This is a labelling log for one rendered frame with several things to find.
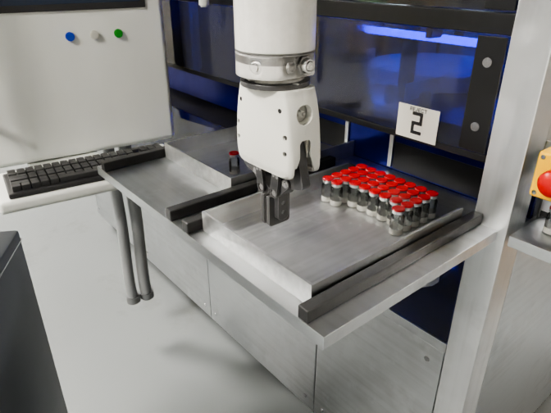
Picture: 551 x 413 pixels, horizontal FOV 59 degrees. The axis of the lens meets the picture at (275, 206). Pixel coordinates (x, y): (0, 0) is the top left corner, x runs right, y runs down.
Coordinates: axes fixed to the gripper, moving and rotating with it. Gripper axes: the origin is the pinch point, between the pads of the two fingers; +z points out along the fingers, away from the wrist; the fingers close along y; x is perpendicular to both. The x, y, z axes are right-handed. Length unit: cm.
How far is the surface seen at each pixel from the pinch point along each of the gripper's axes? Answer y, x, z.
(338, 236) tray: 4.8, -17.0, 12.7
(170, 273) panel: 115, -39, 88
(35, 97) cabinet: 91, 3, 4
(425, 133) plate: 5.6, -38.7, 0.2
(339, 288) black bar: -6.6, -5.2, 10.9
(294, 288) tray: -2.3, -1.4, 11.7
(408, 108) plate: 9.6, -38.7, -3.3
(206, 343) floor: 83, -35, 101
